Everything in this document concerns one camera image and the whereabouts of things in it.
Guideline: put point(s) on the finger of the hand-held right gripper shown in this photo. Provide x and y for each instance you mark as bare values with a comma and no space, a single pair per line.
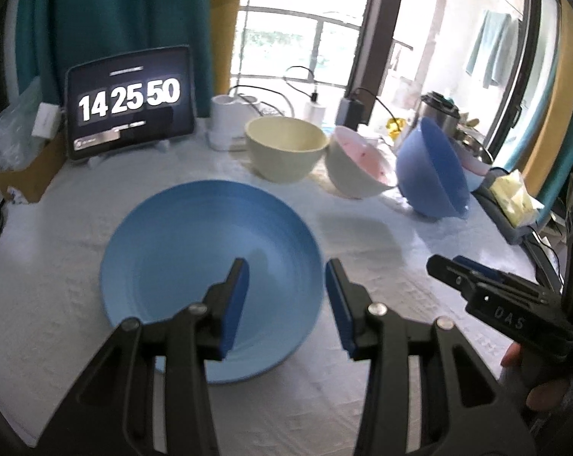
486,273
450,275

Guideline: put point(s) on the white bowl with pink inside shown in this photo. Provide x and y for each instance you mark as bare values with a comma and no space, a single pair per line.
353,175

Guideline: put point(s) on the small white box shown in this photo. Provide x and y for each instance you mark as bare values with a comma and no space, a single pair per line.
45,120

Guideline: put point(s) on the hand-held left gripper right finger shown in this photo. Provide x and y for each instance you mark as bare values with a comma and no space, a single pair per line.
338,308

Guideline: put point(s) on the dark sliding door frame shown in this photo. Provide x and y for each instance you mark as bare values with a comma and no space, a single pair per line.
379,23

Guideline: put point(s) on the stainless steel bowl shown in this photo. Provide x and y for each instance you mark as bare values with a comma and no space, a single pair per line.
474,145

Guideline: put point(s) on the clear plastic bag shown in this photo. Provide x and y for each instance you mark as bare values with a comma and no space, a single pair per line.
8,128

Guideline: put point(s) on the white power adapter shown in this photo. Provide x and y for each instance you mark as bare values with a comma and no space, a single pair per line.
316,111

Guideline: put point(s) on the hanging light blue shirt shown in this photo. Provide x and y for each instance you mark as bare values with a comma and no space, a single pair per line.
493,47

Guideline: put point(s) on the cardboard box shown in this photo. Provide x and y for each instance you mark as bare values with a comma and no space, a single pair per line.
27,175

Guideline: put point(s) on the pale yellow bowl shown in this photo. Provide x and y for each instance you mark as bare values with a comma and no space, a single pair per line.
286,156

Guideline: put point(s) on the tablet with clock display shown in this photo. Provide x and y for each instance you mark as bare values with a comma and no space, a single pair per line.
129,99

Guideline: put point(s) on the yellow curtain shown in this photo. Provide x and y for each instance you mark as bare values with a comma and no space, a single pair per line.
559,80
224,33

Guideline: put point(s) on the person's right hand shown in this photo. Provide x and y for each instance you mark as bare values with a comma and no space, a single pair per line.
547,394

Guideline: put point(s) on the white charging dock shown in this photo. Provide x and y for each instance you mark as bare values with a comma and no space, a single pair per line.
227,123

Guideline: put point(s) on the blue plate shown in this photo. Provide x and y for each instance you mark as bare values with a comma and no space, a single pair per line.
196,256

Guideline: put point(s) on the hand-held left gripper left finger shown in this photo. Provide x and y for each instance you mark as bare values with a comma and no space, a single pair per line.
234,308

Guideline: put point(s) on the teal curtain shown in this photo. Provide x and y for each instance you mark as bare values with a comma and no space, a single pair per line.
115,9
564,171

